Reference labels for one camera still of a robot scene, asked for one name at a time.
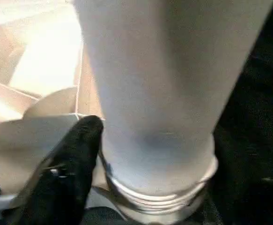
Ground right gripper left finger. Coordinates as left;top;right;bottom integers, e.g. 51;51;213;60
0;115;103;225

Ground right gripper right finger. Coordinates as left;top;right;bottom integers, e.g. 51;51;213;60
204;131;273;225

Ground white plastic table top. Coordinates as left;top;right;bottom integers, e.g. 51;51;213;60
0;0;127;211

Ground white plastic table leg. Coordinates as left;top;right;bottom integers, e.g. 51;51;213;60
73;0;273;222

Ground black glossy mat cloth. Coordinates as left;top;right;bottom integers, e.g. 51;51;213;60
220;0;273;153

